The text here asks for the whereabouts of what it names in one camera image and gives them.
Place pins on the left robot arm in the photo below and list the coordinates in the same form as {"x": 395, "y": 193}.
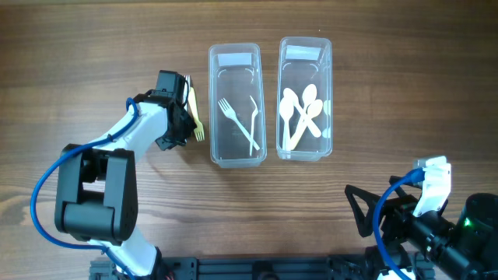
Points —
{"x": 97, "y": 194}

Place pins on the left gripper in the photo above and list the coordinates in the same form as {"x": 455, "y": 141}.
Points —
{"x": 180, "y": 122}

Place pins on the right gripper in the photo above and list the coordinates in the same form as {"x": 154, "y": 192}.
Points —
{"x": 387, "y": 214}

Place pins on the white spoon angled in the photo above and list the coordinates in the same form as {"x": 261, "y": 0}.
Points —
{"x": 309, "y": 95}

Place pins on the right clear plastic container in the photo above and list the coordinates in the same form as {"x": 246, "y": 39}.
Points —
{"x": 304, "y": 61}

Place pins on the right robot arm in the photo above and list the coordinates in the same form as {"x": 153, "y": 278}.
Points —
{"x": 470, "y": 254}

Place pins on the clear plastic container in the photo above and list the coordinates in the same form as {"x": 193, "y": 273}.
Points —
{"x": 304, "y": 61}
{"x": 235, "y": 74}

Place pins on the white spoon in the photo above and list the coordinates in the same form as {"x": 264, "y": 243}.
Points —
{"x": 315, "y": 131}
{"x": 286, "y": 112}

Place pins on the left clear plastic container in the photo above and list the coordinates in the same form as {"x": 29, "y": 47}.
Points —
{"x": 235, "y": 74}

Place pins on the yellow plastic spoon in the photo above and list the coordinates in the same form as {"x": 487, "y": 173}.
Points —
{"x": 313, "y": 110}

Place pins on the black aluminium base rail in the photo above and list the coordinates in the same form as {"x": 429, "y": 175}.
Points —
{"x": 350, "y": 266}

